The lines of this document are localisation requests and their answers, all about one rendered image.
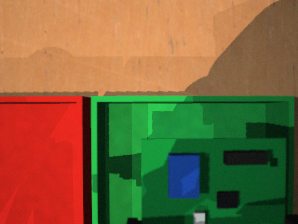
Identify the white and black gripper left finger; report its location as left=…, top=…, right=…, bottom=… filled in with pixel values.
left=127, top=218, right=142, bottom=224

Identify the red open-top bin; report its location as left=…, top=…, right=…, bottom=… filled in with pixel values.
left=0, top=96, right=92, bottom=224

